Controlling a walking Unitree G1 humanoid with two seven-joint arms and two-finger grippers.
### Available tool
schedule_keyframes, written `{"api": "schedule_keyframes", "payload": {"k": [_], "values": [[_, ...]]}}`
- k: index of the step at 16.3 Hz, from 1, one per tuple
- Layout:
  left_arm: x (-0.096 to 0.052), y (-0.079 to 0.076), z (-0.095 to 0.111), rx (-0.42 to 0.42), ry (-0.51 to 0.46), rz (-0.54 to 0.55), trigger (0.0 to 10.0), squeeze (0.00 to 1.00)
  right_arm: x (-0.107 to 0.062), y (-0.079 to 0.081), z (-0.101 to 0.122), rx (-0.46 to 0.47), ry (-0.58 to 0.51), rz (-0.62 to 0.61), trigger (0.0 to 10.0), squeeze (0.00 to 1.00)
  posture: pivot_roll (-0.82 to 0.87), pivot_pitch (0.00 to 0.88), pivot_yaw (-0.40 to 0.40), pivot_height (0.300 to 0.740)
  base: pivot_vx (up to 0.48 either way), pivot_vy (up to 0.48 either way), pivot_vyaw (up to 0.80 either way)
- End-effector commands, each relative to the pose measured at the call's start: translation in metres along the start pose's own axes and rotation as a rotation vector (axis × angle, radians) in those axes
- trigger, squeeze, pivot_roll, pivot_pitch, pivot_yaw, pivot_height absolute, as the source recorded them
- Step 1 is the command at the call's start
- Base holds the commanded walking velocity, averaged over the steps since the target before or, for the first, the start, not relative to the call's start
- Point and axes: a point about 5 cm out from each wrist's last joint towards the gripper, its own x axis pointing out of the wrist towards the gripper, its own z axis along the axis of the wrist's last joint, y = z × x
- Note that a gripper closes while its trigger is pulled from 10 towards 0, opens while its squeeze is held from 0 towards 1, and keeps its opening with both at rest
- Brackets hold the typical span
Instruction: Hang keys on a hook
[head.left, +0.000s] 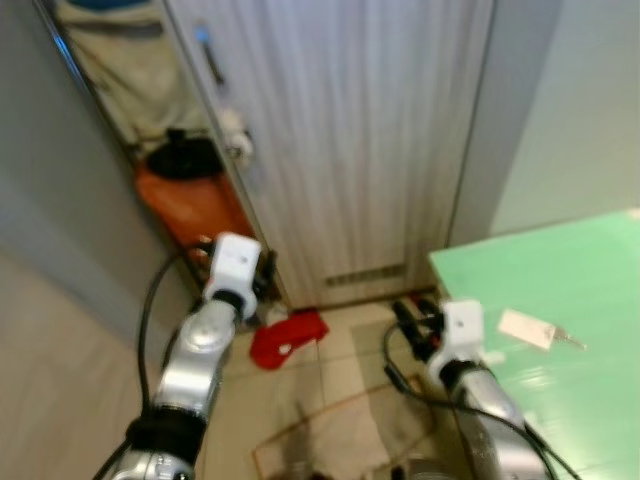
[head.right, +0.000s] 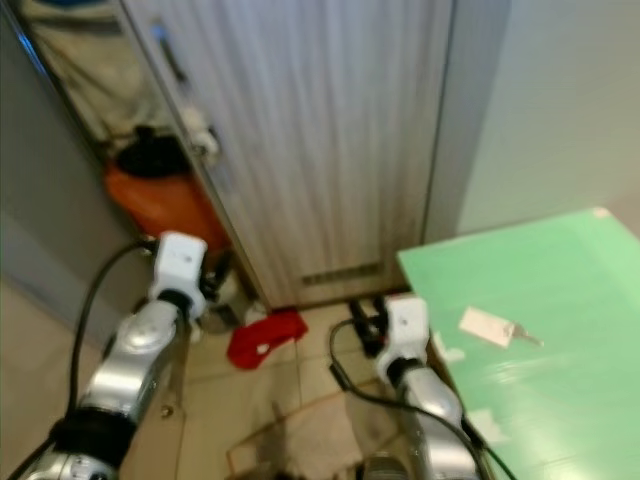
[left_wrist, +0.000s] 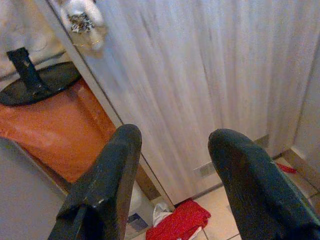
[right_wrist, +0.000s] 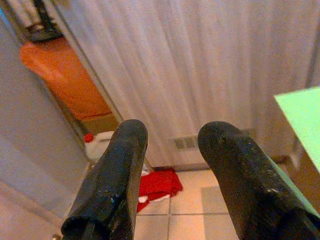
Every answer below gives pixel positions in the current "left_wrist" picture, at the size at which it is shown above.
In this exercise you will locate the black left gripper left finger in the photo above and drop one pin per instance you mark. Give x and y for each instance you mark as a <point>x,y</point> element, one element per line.
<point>105,180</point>

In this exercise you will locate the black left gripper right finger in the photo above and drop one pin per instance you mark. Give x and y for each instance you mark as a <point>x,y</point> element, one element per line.
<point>255,190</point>

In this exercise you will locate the small red item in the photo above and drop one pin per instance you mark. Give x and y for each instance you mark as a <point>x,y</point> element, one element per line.
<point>287,168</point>

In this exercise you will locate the small blue box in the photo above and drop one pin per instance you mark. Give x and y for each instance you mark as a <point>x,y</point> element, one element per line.
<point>137,221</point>

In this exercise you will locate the white crumpled cloth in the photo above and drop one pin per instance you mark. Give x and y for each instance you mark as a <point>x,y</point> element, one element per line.
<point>160,212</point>

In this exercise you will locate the red cloth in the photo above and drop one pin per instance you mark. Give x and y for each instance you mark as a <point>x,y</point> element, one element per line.
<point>180,222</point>

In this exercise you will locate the white furniture panel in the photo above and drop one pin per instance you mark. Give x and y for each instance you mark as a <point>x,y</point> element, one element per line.
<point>22,195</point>

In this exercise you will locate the black monitor stand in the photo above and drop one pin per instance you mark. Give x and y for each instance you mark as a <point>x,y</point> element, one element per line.
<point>27,75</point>

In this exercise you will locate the grey woodgrain wardrobe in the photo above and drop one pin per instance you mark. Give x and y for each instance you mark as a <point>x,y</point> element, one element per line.
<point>187,75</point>

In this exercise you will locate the white plush ornament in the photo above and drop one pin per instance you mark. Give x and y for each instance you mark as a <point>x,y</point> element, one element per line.
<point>82,15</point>

